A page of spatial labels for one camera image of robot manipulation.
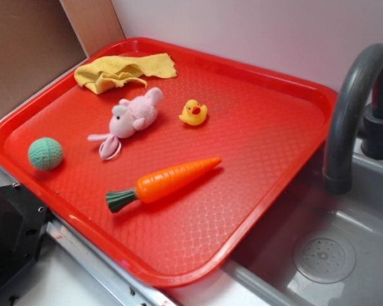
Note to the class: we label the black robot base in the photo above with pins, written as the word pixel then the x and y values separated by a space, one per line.
pixel 22 221

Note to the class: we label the orange plastic toy carrot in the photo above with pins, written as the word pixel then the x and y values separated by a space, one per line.
pixel 155 186

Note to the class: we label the red plastic tray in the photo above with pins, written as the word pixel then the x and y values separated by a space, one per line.
pixel 263 125

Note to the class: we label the yellow rubber duck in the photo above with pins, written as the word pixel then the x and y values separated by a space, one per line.
pixel 193 113

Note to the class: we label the pink plush bunny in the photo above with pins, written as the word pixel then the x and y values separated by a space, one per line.
pixel 128 118

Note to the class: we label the yellow cloth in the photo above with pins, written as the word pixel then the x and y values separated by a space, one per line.
pixel 115 71

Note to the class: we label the green knitted ball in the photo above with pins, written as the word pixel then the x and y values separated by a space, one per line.
pixel 45 154

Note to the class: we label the grey plastic sink basin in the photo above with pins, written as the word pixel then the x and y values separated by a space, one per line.
pixel 315 248

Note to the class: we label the grey toy faucet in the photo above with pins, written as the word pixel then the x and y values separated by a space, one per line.
pixel 358 114

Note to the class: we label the brown cardboard panel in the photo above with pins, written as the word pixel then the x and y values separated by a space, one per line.
pixel 42 40

